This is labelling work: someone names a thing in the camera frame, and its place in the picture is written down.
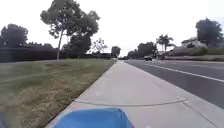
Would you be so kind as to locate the grass bank across road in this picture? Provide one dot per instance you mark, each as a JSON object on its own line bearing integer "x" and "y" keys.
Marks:
{"x": 200, "y": 53}

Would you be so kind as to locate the concrete kerb strip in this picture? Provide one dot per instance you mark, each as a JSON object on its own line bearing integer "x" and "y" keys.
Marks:
{"x": 200, "y": 105}

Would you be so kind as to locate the robot's own part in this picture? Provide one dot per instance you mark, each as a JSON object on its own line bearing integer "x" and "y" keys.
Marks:
{"x": 95, "y": 119}

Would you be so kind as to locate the dark vehicle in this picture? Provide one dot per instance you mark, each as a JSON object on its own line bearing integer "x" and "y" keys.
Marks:
{"x": 148, "y": 58}

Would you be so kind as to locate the small distant tree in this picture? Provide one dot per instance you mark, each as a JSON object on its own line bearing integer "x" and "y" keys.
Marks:
{"x": 116, "y": 51}

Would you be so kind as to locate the long dark hedge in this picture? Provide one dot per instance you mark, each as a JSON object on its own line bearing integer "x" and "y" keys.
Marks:
{"x": 30, "y": 54}

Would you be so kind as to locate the palm tree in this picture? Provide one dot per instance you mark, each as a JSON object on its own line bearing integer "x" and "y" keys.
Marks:
{"x": 165, "y": 40}

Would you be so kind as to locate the grey asphalt road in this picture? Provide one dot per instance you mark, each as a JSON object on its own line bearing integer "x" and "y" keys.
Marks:
{"x": 193, "y": 85}

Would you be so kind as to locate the grass verge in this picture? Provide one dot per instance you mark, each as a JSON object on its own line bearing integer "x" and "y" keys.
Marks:
{"x": 43, "y": 86}

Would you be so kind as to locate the distant row of trees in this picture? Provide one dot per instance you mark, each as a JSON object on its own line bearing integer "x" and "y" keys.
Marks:
{"x": 145, "y": 49}

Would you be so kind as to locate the pale building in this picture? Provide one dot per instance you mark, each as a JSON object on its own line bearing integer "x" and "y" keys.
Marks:
{"x": 193, "y": 43}

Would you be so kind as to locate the round dark tree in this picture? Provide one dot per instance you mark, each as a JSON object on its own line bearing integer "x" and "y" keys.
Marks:
{"x": 14, "y": 35}

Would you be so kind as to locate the dark broad tree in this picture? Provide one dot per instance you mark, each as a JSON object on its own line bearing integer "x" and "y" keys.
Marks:
{"x": 209, "y": 31}

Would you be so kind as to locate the grey concrete pavement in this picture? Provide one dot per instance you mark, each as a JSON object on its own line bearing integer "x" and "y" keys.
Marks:
{"x": 130, "y": 86}

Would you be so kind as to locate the large tall tree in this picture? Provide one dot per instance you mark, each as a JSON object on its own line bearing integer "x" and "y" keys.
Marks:
{"x": 66, "y": 16}

